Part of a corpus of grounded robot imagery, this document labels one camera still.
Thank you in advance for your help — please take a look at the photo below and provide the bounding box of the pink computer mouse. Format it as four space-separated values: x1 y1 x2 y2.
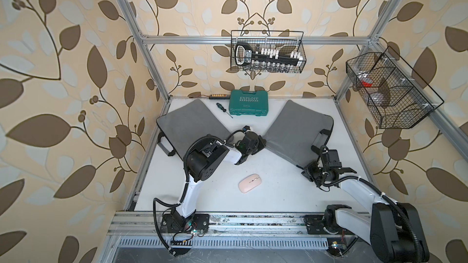
238 174 262 194

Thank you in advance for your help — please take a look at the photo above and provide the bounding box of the grey laptop bag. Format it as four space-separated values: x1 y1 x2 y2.
264 101 334 168
157 99 230 158

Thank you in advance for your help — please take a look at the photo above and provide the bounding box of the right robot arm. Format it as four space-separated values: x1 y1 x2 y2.
302 146 430 263

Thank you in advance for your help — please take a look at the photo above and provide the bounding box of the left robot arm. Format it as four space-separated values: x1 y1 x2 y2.
153 126 267 221

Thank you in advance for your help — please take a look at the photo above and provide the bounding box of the green tool case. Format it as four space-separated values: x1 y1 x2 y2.
229 90 269 116

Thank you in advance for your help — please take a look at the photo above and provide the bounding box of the green black screwdriver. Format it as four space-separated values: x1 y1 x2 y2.
216 102 233 118

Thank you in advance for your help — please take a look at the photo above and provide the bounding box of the black screwdriver bit holder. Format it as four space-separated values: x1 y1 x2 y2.
208 94 230 100

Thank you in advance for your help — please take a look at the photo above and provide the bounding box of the small circuit board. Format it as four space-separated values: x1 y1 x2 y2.
326 241 347 258

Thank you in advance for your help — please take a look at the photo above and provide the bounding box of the red item in basket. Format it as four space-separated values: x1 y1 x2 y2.
358 75 374 88

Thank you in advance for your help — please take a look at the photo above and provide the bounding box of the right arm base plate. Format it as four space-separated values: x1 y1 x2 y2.
303 214 353 236

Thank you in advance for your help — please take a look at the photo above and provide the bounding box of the back wire basket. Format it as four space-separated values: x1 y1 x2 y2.
230 29 307 74

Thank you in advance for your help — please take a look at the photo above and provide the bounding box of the wire basket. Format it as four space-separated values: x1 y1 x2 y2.
346 46 444 129
230 29 307 74

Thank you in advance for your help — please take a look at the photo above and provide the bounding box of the black socket rail set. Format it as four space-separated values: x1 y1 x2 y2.
230 41 307 67

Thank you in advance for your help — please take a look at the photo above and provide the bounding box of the right wire basket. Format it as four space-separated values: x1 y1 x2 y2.
346 46 444 129

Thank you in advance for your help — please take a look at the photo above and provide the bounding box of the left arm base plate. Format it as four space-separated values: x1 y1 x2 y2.
160 213 210 234

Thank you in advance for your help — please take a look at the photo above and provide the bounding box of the white slotted cable duct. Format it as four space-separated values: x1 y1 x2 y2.
118 236 329 250

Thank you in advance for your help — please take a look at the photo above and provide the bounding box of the aluminium frame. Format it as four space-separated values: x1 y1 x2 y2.
117 0 468 263

